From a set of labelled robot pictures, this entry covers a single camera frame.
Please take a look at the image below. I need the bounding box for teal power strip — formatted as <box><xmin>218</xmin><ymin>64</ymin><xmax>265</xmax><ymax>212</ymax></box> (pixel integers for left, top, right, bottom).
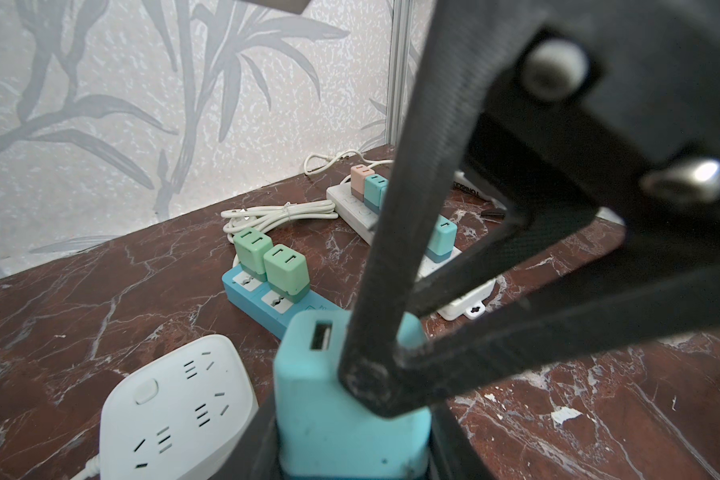
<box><xmin>222</xmin><ymin>265</ymin><xmax>340</xmax><ymax>339</ymax></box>

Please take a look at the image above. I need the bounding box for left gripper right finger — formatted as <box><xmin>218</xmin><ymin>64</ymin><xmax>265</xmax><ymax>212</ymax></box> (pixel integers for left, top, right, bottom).
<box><xmin>428</xmin><ymin>403</ymin><xmax>494</xmax><ymax>480</ymax></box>

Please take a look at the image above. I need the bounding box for teal plug adapter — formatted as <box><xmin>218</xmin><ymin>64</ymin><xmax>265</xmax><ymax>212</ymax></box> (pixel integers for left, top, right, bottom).
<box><xmin>363</xmin><ymin>174</ymin><xmax>388</xmax><ymax>214</ymax></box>
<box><xmin>273</xmin><ymin>310</ymin><xmax>432</xmax><ymax>479</ymax></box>
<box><xmin>425</xmin><ymin>215</ymin><xmax>457</xmax><ymax>263</ymax></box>

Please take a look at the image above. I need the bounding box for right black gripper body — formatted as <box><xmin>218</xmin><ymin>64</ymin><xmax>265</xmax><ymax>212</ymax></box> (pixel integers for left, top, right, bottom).
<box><xmin>407</xmin><ymin>1</ymin><xmax>720</xmax><ymax>318</ymax></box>

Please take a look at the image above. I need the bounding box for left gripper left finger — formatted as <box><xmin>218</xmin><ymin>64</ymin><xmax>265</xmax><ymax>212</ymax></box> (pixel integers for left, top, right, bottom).
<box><xmin>212</xmin><ymin>395</ymin><xmax>279</xmax><ymax>480</ymax></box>

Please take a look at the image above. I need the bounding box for white square power socket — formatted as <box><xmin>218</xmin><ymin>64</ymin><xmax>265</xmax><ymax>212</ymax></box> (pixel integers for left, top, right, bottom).
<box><xmin>98</xmin><ymin>334</ymin><xmax>258</xmax><ymax>479</ymax></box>

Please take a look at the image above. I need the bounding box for pink plug adapter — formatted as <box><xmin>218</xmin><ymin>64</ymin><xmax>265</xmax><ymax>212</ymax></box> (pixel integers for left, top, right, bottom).
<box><xmin>350</xmin><ymin>164</ymin><xmax>375</xmax><ymax>201</ymax></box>

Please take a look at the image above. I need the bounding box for green plug adapter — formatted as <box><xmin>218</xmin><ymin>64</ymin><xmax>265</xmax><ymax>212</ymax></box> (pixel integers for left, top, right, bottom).
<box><xmin>233</xmin><ymin>227</ymin><xmax>274</xmax><ymax>282</ymax></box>
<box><xmin>263</xmin><ymin>244</ymin><xmax>310</xmax><ymax>303</ymax></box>

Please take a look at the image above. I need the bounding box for long white multicolour power strip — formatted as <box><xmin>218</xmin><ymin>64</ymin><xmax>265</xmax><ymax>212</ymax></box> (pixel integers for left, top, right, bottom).
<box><xmin>326</xmin><ymin>183</ymin><xmax>496</xmax><ymax>321</ymax></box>

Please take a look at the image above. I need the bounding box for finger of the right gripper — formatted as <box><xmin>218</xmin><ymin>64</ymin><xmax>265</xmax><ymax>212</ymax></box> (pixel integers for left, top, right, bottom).
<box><xmin>339</xmin><ymin>1</ymin><xmax>551</xmax><ymax>418</ymax></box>
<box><xmin>389</xmin><ymin>258</ymin><xmax>720</xmax><ymax>414</ymax></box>

